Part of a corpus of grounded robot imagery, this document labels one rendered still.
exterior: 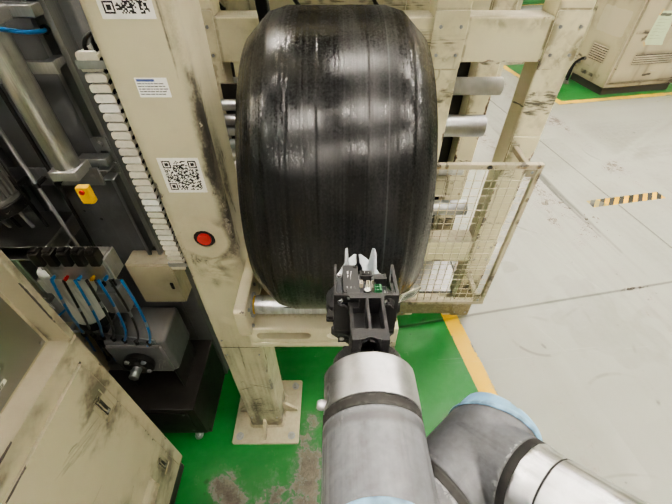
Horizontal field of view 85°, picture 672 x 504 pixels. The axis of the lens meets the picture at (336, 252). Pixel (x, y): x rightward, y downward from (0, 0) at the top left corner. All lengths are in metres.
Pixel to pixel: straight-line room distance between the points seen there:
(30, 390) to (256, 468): 0.95
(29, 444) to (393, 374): 0.77
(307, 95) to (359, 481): 0.44
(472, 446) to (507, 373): 1.53
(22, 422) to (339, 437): 0.72
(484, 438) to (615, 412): 1.68
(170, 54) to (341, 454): 0.57
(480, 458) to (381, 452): 0.15
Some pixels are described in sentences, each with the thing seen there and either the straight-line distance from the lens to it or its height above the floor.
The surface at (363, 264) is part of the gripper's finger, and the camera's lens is 0.53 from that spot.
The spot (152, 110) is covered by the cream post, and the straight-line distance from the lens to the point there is 0.71.
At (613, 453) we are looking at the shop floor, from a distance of 2.00.
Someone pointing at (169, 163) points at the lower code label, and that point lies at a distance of 0.75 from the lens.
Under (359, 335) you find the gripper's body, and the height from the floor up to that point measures 1.30.
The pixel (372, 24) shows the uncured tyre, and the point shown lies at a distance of 0.63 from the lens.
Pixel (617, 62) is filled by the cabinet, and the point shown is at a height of 0.34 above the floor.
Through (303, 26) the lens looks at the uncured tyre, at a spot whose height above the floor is 1.46.
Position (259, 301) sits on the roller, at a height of 0.92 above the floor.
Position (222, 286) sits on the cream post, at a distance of 0.95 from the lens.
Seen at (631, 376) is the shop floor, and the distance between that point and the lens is 2.25.
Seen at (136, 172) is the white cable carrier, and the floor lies 1.22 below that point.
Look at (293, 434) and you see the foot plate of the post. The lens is 1.67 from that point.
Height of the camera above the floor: 1.60
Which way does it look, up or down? 44 degrees down
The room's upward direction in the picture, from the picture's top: straight up
